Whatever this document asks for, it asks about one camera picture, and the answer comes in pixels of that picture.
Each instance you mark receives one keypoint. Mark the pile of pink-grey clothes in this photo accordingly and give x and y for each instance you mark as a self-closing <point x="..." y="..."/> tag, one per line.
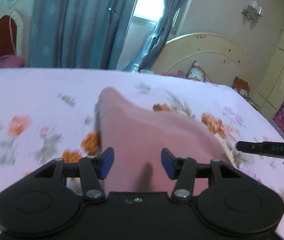
<point x="11" y="61"/>

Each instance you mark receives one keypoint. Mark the red heart-shaped headboard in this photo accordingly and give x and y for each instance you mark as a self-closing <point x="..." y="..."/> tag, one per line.
<point x="11" y="33"/>

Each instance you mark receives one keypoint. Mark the cream wooden headboard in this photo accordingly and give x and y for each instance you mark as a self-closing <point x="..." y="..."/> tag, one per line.
<point x="219" y="57"/>

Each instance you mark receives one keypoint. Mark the window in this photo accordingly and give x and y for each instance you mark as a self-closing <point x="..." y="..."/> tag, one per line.
<point x="146" y="14"/>

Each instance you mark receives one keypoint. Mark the floral white bed sheet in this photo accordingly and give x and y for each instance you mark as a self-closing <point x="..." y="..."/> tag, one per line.
<point x="47" y="114"/>

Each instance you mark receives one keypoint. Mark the white patterned pillow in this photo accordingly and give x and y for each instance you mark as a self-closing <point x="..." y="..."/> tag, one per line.
<point x="196" y="73"/>

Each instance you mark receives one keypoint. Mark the blue-grey tied right curtain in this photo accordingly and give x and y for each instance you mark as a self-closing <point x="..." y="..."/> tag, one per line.
<point x="156" y="39"/>

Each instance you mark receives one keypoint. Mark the orange patterned pillow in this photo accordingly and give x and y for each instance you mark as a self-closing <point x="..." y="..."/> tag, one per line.
<point x="243" y="89"/>

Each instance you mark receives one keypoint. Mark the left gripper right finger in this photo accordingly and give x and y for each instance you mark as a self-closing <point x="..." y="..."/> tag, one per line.
<point x="183" y="170"/>

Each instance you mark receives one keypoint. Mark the pink knit sweater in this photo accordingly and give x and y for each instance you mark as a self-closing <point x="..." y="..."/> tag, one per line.
<point x="138" y="136"/>

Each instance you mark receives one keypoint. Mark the crystal wall lamp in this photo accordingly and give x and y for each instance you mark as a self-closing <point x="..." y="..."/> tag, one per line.
<point x="253" y="12"/>

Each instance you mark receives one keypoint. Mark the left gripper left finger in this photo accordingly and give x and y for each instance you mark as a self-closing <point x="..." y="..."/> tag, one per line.
<point x="93" y="169"/>

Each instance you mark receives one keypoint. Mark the blue-grey left curtain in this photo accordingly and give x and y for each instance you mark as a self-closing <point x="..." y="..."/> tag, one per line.
<point x="79" y="33"/>

